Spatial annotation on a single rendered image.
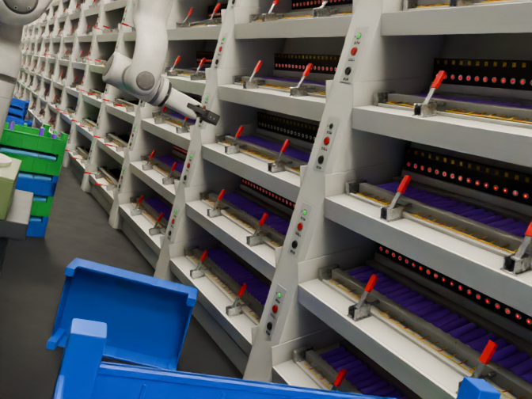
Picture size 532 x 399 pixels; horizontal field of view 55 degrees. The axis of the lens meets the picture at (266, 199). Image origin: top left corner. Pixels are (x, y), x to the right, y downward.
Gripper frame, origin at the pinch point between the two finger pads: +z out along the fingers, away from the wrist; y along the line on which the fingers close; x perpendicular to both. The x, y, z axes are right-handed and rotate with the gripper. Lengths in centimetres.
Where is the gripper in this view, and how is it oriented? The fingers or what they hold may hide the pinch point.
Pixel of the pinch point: (209, 117)
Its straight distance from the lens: 152.5
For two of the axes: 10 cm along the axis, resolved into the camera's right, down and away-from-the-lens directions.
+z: 7.7, 3.3, 5.5
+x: 4.2, -9.1, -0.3
